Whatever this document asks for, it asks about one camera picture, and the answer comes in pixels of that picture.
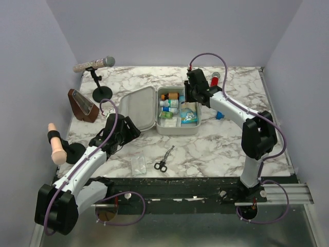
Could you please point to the white gauze pad packet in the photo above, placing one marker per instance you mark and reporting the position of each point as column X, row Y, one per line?
column 174, row 122

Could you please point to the brown metronome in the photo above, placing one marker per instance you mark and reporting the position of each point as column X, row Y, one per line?
column 82, row 108

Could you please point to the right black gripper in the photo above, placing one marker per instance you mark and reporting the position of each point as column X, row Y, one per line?
column 188, row 99

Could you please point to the blue white bandage roll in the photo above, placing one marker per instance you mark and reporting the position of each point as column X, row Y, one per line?
column 172, row 110

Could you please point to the grey medicine kit box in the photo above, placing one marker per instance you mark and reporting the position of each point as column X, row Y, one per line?
column 142, row 106

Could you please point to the blue toy block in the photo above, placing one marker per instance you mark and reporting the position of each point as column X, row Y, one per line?
column 219, row 116

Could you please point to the clear plastic zip bag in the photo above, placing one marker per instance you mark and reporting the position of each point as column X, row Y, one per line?
column 138, row 165

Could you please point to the black microphone stand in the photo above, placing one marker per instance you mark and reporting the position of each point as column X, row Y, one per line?
column 101, row 92

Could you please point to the brown medicine bottle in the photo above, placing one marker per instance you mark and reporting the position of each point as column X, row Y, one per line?
column 170, row 96

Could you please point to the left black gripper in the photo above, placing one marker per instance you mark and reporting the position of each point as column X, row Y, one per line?
column 132, row 132

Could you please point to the black round stand base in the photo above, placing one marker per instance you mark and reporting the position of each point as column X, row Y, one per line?
column 74, row 152

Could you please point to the pink toy microphone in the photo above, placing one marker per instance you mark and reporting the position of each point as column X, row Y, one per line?
column 58, row 155

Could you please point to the black mounting base rail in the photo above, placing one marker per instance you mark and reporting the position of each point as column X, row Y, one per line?
column 159, row 196

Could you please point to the blue cotton swab bag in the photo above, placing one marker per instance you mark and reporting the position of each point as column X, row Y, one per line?
column 188, row 112

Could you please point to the green small medicine box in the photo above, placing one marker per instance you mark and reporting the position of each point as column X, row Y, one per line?
column 166, row 115

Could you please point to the red glitter microphone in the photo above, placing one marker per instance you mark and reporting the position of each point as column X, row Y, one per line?
column 215, row 79

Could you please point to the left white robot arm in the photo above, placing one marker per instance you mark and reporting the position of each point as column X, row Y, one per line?
column 58, row 206

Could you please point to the white disinfectant bottle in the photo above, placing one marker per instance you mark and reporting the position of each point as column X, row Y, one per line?
column 169, row 103

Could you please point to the black scissors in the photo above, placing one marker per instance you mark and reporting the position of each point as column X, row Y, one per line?
column 161, row 166

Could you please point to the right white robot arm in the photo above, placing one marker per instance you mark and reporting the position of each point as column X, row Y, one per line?
column 258, row 134

